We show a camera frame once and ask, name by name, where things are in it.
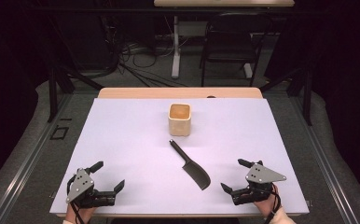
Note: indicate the black kitchen knife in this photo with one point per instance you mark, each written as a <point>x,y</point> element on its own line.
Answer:
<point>196,174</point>

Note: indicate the light wooden table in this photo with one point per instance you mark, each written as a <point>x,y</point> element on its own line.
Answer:
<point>156,92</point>

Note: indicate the black folding chair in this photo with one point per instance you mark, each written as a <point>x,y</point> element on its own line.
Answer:
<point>228,46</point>

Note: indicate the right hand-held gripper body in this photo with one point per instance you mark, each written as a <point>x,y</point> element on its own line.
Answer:
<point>260,174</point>

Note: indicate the white-legged wooden desk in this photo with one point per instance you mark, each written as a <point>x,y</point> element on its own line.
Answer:
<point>176,56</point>

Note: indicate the person's left hand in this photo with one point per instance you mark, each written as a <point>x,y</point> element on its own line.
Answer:
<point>75,213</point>

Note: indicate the black metal frame stand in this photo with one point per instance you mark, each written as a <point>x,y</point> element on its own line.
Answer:
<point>53,93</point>
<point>307,99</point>

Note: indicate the metal floor rail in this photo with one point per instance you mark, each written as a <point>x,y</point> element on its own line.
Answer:
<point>327,168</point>
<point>22,168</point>

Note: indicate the white table mat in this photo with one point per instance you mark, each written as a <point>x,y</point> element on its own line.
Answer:
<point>131,149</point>

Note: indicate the short black tape strip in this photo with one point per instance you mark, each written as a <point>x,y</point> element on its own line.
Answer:
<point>65,119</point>

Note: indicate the beige square cup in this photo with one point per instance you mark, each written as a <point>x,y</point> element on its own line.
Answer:
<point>179,124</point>

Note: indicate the person's right hand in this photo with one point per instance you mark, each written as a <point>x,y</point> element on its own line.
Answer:
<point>270,205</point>

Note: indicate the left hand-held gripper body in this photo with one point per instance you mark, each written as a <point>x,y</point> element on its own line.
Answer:
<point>81,183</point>

